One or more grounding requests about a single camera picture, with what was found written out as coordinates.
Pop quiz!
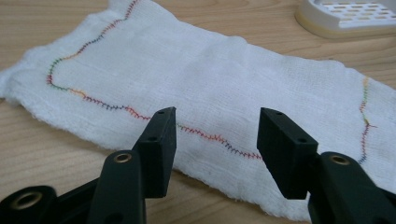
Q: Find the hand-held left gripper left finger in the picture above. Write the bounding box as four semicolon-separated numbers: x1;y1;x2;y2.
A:
86;106;177;224

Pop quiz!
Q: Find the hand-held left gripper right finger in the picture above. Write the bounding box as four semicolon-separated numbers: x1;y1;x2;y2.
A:
256;106;396;224

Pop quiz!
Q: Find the white cloth with coloured stitching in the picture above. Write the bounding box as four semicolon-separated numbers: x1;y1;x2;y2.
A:
0;0;396;222

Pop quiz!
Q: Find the white perforated plastic tray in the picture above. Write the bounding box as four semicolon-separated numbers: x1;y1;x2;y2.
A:
294;0;396;40

